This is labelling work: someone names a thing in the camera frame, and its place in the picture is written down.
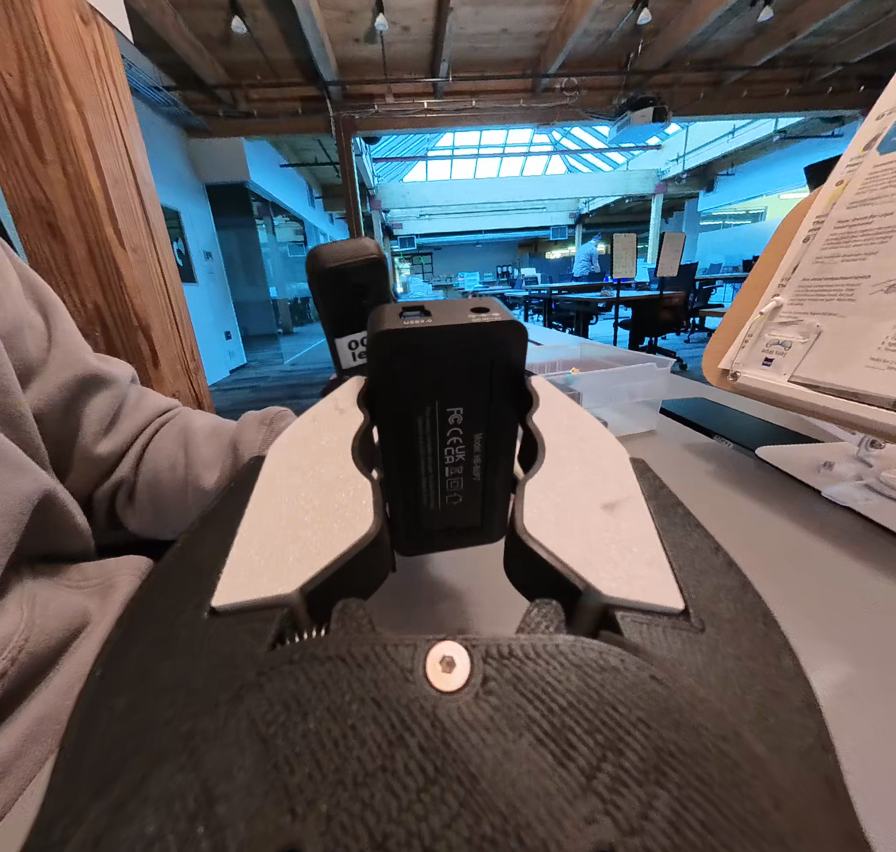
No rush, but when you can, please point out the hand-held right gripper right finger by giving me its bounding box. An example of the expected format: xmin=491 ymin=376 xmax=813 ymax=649
xmin=503 ymin=374 xmax=687 ymax=636

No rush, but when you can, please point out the glass skylight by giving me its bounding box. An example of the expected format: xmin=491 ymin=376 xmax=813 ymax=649
xmin=371 ymin=126 xmax=683 ymax=182

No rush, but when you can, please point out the clear plastic bin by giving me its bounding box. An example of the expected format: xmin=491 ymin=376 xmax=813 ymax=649
xmin=525 ymin=343 xmax=678 ymax=438

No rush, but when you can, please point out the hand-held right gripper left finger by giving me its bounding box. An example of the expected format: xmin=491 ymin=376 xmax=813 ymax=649
xmin=210 ymin=376 xmax=394 ymax=634

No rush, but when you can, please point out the long wooden table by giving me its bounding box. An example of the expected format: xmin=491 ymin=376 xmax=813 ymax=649
xmin=504 ymin=290 xmax=683 ymax=342

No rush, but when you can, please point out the grey desk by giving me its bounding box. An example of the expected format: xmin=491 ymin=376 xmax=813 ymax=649
xmin=378 ymin=320 xmax=896 ymax=852

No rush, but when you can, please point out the wooden post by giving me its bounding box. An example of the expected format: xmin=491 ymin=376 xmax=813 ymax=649
xmin=0 ymin=0 xmax=214 ymax=412

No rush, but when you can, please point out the printed paper sheet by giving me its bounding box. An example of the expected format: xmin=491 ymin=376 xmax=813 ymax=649
xmin=721 ymin=75 xmax=896 ymax=405

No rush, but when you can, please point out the dark wall poster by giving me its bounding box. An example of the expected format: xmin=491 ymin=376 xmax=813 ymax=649
xmin=162 ymin=206 xmax=198 ymax=284

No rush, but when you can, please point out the black adapter box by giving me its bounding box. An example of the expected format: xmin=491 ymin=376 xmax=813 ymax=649
xmin=365 ymin=296 xmax=529 ymax=557

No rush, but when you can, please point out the small white card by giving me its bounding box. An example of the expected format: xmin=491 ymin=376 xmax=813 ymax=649
xmin=742 ymin=327 xmax=821 ymax=380

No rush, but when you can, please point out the white document stand wooden board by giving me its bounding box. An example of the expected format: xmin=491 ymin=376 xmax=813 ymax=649
xmin=702 ymin=187 xmax=896 ymax=534

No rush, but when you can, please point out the white ceiling projector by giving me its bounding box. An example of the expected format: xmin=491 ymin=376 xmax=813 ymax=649
xmin=608 ymin=96 xmax=674 ymax=146

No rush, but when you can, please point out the black office chair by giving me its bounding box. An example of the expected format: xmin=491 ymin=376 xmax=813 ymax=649
xmin=630 ymin=261 xmax=701 ymax=356

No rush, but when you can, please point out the person's left forearm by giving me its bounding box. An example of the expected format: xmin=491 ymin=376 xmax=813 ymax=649
xmin=0 ymin=239 xmax=298 ymax=818

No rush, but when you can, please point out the black flat device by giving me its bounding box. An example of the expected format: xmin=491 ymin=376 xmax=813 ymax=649
xmin=659 ymin=397 xmax=823 ymax=455

